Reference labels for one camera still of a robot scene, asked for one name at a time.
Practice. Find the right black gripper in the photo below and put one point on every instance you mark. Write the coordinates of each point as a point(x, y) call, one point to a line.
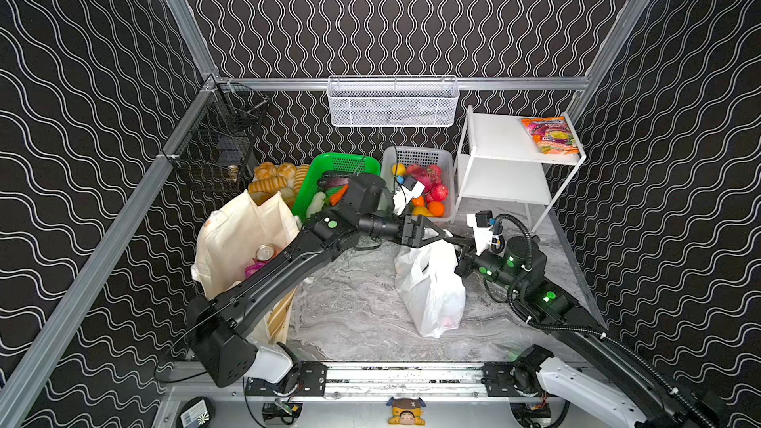
point(467, 259)

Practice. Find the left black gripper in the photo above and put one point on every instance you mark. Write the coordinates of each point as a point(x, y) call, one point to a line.
point(408, 230)

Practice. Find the white plastic grocery bag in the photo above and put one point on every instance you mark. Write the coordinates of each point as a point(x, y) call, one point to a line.
point(432, 293)

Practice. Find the red soda can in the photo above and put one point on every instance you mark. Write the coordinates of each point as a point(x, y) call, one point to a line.
point(265, 253)

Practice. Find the purple snack bag shelf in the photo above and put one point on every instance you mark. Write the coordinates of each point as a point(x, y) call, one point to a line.
point(252, 269)

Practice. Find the cream canvas tote bag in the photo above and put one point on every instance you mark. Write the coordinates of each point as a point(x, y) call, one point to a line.
point(231, 237)

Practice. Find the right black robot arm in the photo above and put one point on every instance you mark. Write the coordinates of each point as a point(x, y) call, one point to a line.
point(634, 393)

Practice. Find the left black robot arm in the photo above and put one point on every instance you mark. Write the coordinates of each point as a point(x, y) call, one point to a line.
point(218, 327)

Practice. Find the yellow mango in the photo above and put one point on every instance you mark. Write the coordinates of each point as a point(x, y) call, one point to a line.
point(421, 211)

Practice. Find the orange fruit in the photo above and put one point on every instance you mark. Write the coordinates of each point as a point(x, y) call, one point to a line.
point(436, 208)
point(419, 201)

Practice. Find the red apple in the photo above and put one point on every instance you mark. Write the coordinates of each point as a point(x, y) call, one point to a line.
point(439, 193)

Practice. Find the pink dragon fruit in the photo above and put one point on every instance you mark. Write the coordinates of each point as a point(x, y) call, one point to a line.
point(429, 177)

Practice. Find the yellow lemon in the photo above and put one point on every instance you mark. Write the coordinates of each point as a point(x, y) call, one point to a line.
point(398, 170)

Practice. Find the white plastic fruit basket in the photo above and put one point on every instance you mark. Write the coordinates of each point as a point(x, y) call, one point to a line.
point(422, 157)

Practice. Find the orange carrot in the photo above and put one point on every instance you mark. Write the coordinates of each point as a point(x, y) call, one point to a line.
point(335, 198)

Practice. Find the white two-tier shelf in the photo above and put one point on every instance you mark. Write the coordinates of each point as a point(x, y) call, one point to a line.
point(497, 160)

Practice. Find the white radish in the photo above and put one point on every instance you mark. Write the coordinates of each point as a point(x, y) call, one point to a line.
point(316, 205)

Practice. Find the green plastic basket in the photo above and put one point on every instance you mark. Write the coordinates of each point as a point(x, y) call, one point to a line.
point(322, 173)

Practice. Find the orange candy bag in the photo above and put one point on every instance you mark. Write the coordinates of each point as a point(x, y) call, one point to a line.
point(552, 136)

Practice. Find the cartoon figure sticker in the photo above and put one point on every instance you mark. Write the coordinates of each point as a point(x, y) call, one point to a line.
point(406, 412)

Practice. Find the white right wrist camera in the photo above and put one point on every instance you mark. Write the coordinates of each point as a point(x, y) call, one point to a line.
point(482, 225)

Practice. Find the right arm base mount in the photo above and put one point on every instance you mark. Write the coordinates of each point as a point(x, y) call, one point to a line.
point(517, 378)

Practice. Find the white wire wall basket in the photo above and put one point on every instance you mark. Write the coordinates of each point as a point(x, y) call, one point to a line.
point(393, 101)

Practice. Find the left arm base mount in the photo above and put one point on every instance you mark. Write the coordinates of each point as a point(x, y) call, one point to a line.
point(305, 379)

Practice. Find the black wire wall basket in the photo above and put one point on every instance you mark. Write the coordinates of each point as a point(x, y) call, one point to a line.
point(217, 155)

